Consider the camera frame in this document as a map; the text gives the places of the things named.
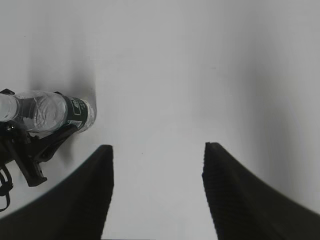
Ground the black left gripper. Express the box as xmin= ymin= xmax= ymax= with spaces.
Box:
xmin=0 ymin=89 xmax=78 ymax=187

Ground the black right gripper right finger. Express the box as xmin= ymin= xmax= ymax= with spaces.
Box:
xmin=202 ymin=142 xmax=320 ymax=240

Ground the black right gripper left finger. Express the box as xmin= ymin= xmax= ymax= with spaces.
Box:
xmin=0 ymin=145 xmax=114 ymax=240

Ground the clear cestbon water bottle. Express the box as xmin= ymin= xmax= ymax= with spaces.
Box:
xmin=0 ymin=90 xmax=97 ymax=134

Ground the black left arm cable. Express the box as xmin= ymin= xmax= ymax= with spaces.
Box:
xmin=0 ymin=164 xmax=15 ymax=213

